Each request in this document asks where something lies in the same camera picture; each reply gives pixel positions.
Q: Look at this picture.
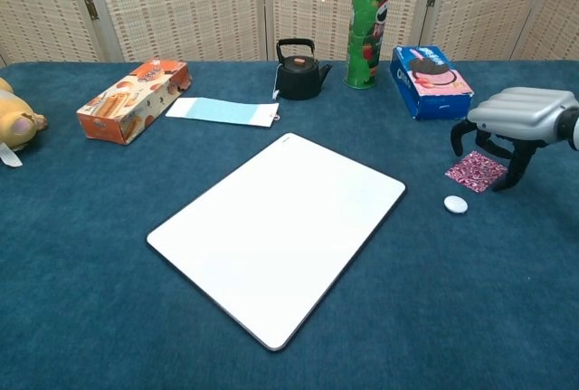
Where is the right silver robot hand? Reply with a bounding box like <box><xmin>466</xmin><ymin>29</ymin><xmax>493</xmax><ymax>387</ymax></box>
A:
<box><xmin>450</xmin><ymin>87</ymin><xmax>578</xmax><ymax>193</ymax></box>

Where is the pink patterned card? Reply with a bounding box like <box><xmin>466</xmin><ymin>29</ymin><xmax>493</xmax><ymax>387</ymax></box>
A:
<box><xmin>444</xmin><ymin>150</ymin><xmax>508</xmax><ymax>194</ymax></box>

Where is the small white oval object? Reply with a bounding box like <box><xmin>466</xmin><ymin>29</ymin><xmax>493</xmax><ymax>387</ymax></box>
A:
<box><xmin>443</xmin><ymin>195</ymin><xmax>469</xmax><ymax>214</ymax></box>

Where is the white rectangular board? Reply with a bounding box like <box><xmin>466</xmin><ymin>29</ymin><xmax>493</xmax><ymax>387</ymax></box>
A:
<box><xmin>146</xmin><ymin>132</ymin><xmax>407</xmax><ymax>352</ymax></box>

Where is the blue Oreo cookie box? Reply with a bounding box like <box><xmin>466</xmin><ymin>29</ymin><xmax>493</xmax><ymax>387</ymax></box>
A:
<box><xmin>390</xmin><ymin>44</ymin><xmax>475</xmax><ymax>121</ymax></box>

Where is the green Pringles can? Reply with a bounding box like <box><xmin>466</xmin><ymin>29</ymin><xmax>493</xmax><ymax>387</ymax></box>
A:
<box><xmin>346</xmin><ymin>0</ymin><xmax>394</xmax><ymax>90</ymax></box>

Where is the black cast iron teapot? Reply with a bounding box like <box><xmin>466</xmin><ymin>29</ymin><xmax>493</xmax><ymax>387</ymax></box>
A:
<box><xmin>275</xmin><ymin>38</ymin><xmax>333</xmax><ymax>101</ymax></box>

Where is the light blue paper strip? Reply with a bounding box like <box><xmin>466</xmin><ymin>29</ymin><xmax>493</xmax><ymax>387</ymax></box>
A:
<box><xmin>165</xmin><ymin>97</ymin><xmax>280</xmax><ymax>129</ymax></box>

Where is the woven folding screen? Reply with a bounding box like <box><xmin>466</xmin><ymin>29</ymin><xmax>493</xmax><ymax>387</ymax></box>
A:
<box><xmin>0</xmin><ymin>0</ymin><xmax>579</xmax><ymax>68</ymax></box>

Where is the orange biscuit box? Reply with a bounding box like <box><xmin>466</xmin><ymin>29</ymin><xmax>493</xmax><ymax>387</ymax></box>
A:
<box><xmin>76</xmin><ymin>59</ymin><xmax>193</xmax><ymax>146</ymax></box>

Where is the dark blue table cloth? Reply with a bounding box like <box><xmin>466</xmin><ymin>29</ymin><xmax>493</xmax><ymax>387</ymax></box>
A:
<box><xmin>0</xmin><ymin>60</ymin><xmax>579</xmax><ymax>390</ymax></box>

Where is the yellow plush toy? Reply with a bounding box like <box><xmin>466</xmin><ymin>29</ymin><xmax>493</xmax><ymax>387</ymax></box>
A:
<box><xmin>0</xmin><ymin>76</ymin><xmax>48</xmax><ymax>167</ymax></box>

